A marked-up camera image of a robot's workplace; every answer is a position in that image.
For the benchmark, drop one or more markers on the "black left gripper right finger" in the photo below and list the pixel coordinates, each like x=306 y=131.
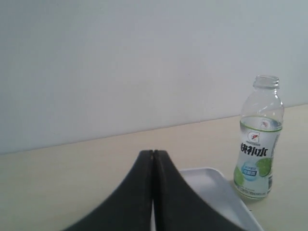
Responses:
x=177 y=207

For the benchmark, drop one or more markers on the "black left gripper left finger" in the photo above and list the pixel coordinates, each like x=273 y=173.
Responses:
x=129 y=206

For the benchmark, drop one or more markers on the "clear plastic drink bottle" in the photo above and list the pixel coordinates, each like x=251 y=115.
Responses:
x=260 y=127

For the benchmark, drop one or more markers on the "white rectangular plastic tray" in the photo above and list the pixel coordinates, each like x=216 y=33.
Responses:
x=213 y=188

